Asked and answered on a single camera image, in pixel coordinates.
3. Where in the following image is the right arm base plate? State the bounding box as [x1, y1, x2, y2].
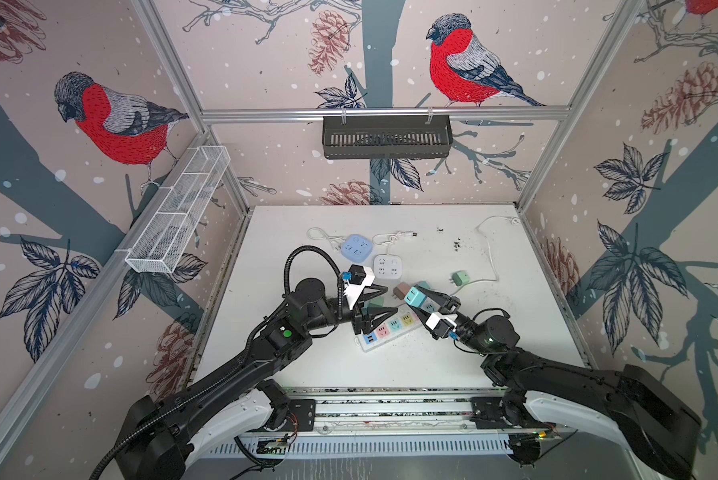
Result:
[469, 396, 514, 430]

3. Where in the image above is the white square power socket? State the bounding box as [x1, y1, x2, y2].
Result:
[372, 254, 403, 280]

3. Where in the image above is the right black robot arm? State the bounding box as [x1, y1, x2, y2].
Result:
[405, 285, 701, 479]

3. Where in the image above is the white wire mesh shelf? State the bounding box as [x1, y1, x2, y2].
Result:
[125, 145, 230, 274]

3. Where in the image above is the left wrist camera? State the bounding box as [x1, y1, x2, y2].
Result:
[341, 264, 375, 309]

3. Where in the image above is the blue square power socket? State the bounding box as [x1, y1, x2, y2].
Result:
[340, 234, 374, 264]

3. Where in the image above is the white colourful power strip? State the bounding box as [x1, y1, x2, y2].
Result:
[354, 305, 422, 353]

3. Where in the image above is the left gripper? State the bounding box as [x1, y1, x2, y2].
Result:
[303, 282, 397, 336]

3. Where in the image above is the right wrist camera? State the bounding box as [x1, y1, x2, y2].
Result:
[424, 312, 458, 340]

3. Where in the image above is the pink plug adapter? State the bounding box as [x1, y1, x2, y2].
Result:
[392, 282, 411, 300]

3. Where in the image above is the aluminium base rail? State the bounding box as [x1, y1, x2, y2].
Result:
[148, 386, 576, 438]

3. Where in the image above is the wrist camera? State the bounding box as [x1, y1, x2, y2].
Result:
[341, 264, 375, 309]
[424, 312, 458, 340]

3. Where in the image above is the white power strip cable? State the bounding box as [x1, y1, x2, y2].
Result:
[448, 214, 523, 298]

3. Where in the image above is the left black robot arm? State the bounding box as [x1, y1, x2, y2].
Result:
[90, 245, 398, 479]

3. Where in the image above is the blue socket white cable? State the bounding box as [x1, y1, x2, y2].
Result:
[306, 226, 348, 252]

